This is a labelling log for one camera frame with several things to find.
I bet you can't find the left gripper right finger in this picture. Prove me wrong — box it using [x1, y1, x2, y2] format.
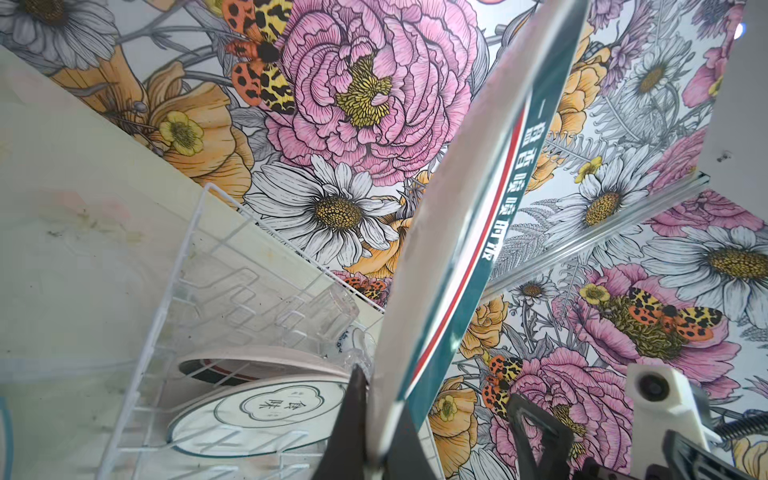
[383, 406, 437, 480]

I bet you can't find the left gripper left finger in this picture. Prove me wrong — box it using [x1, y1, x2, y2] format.
[312, 365, 367, 480]

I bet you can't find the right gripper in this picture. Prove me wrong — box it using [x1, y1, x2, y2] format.
[507, 394, 749, 479]

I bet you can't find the white plate cloud emblem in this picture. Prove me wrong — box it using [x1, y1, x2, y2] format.
[167, 374, 349, 459]

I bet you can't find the green red rimmed plate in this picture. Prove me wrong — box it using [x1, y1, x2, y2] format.
[366, 1, 590, 464]

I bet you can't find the watermelon pattern plate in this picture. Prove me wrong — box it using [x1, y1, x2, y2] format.
[0, 398, 14, 480]

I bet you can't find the blue white porcelain bowl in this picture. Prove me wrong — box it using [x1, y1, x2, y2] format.
[336, 327, 376, 372]

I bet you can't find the rear clear glass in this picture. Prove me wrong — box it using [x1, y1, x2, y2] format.
[266, 284, 360, 354]

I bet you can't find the rear green rimmed plate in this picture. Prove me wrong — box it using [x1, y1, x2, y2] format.
[177, 345, 349, 387]

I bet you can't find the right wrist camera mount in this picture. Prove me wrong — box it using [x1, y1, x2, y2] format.
[625, 364, 721, 479]

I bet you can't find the white wire dish rack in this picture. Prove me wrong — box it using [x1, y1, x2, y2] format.
[97, 184, 383, 479]

